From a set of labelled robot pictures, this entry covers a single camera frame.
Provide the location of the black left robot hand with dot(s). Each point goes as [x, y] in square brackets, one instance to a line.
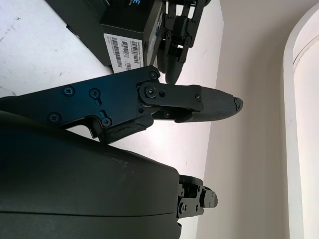
[179, 27]

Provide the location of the black RealSense box lid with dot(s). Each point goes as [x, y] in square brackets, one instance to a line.
[119, 15]

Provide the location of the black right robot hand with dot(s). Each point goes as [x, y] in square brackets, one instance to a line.
[74, 189]

